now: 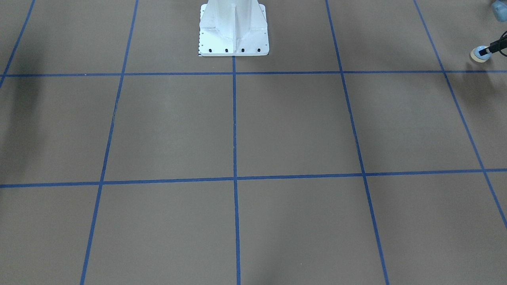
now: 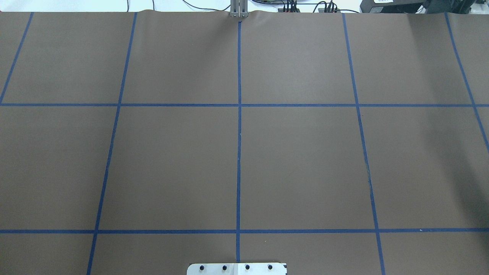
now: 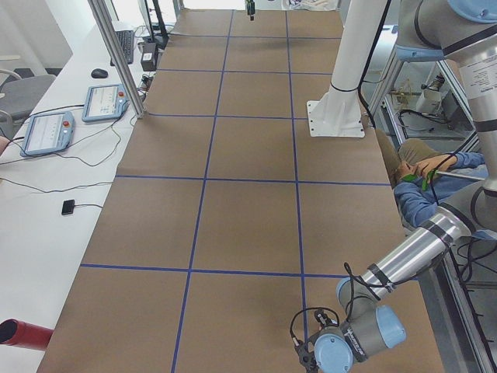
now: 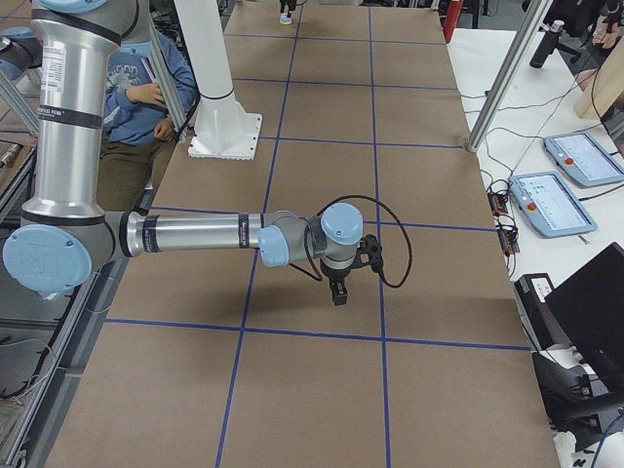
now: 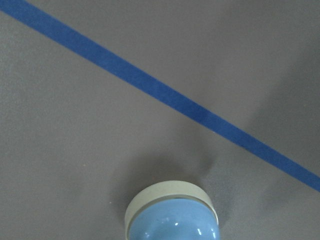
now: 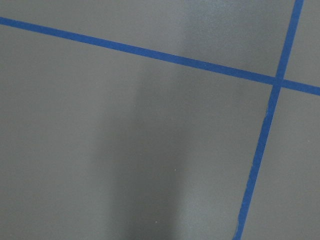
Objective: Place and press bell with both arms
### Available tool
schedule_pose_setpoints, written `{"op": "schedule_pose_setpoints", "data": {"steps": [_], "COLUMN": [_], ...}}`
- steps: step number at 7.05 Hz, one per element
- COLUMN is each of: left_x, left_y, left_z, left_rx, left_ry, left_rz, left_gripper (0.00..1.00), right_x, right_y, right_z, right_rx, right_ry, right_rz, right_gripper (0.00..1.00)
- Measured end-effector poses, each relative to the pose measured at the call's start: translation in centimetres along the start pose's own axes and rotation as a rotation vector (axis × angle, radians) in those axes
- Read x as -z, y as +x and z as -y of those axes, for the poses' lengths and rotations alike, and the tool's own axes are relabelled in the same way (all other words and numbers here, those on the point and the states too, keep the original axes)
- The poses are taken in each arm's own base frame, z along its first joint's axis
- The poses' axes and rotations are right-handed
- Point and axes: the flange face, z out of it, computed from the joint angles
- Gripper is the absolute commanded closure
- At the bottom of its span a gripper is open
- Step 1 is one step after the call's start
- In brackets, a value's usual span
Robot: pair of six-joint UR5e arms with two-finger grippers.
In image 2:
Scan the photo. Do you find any black computer box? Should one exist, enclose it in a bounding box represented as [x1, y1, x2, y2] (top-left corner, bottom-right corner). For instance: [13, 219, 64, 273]
[359, 0, 425, 14]

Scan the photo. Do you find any aluminium frame post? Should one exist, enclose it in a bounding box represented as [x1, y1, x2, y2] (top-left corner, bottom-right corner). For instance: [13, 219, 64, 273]
[230, 0, 249, 18]

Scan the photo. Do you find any white camera mast pedestal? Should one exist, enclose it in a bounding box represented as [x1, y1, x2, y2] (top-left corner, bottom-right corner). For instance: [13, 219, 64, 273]
[186, 262, 288, 275]

